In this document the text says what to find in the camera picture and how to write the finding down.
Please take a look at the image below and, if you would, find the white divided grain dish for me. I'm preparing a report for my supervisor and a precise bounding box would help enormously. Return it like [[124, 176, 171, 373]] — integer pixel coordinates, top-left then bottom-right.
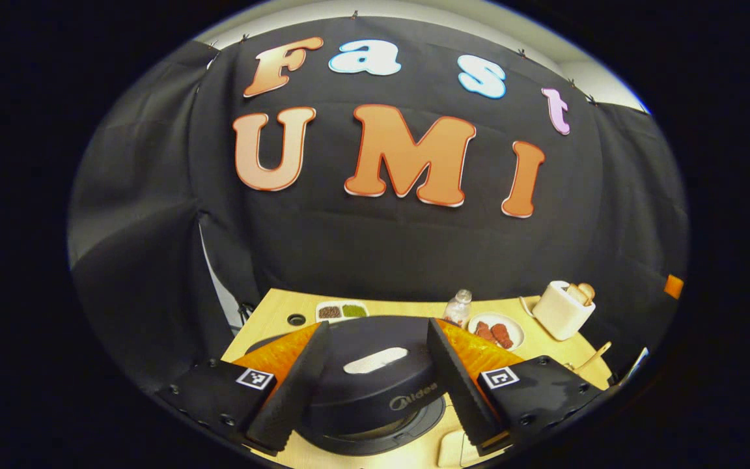
[[315, 301, 369, 324]]

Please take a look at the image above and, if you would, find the dark grey rice cooker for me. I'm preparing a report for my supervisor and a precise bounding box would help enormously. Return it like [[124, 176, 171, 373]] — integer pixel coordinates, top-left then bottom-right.
[[245, 315, 447, 457]]

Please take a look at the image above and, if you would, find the white round plate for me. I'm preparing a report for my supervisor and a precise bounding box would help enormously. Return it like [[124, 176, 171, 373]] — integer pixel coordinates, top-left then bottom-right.
[[467, 312, 525, 351]]

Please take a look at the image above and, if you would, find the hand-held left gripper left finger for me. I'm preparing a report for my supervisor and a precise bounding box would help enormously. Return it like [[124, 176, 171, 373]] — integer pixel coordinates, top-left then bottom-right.
[[157, 321, 332, 457]]

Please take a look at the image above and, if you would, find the black backdrop cloth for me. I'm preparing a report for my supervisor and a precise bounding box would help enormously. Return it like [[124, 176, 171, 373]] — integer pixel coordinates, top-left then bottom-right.
[[69, 16, 688, 391]]

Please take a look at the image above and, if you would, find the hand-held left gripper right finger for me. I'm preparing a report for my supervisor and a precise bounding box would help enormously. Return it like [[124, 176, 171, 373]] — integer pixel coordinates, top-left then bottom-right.
[[427, 318, 610, 457]]

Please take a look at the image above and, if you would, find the clear plastic drink bottle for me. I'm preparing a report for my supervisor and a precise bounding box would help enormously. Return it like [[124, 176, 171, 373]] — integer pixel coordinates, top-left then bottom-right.
[[443, 289, 473, 326]]

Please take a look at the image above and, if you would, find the white toaster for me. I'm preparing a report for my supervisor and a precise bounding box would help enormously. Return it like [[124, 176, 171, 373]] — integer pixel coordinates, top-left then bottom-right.
[[533, 281, 596, 341]]

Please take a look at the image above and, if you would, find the wooden spoon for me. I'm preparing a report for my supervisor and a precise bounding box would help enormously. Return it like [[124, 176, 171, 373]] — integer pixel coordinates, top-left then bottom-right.
[[574, 341, 612, 373]]

